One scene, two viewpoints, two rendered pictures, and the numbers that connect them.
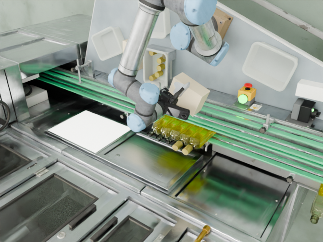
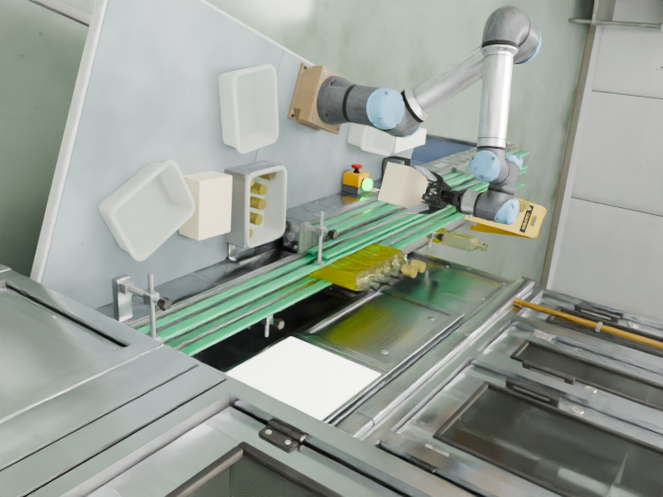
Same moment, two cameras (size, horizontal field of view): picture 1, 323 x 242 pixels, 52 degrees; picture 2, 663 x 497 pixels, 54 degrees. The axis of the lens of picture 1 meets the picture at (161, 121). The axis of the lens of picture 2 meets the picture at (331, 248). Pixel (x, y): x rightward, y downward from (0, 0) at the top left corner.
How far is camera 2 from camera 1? 2.46 m
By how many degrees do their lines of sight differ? 80
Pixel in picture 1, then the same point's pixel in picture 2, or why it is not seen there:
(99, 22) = (94, 170)
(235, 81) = (333, 172)
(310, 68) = not seen: hidden behind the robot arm
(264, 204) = (456, 272)
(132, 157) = (388, 338)
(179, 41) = (395, 114)
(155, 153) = (375, 319)
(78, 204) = (506, 401)
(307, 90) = (402, 141)
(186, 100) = (416, 191)
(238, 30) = not seen: hidden behind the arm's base
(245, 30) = not seen: hidden behind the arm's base
